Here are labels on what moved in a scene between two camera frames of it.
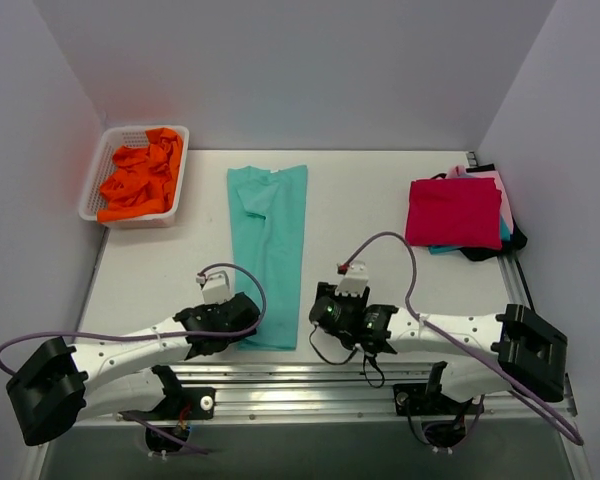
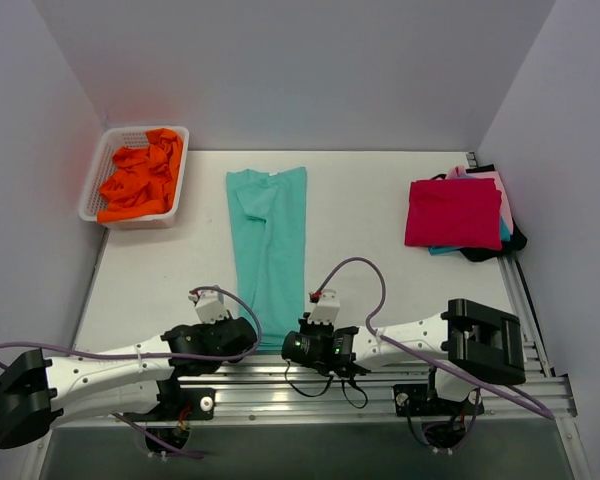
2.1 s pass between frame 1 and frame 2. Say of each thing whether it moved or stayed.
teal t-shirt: stayed
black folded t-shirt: stayed
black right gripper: moved
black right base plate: stayed
